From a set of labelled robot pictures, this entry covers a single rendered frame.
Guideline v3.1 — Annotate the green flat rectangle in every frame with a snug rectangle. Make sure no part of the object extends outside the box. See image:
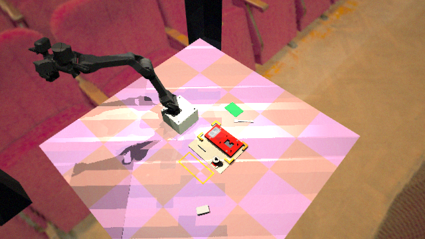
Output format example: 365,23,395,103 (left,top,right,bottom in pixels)
225,102,243,117

